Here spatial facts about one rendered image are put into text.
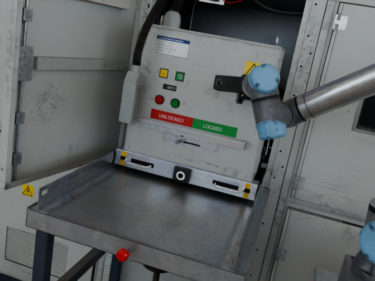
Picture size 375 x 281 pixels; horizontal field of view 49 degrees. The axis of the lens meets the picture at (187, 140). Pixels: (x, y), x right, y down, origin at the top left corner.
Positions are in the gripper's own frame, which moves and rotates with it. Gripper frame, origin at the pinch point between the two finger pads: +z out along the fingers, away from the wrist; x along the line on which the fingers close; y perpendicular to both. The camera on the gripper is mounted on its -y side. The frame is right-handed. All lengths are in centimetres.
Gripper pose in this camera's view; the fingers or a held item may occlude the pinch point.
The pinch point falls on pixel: (236, 92)
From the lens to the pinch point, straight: 140.5
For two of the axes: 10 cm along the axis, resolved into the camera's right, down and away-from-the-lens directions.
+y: 9.8, 1.7, 0.3
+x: 1.7, -9.9, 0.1
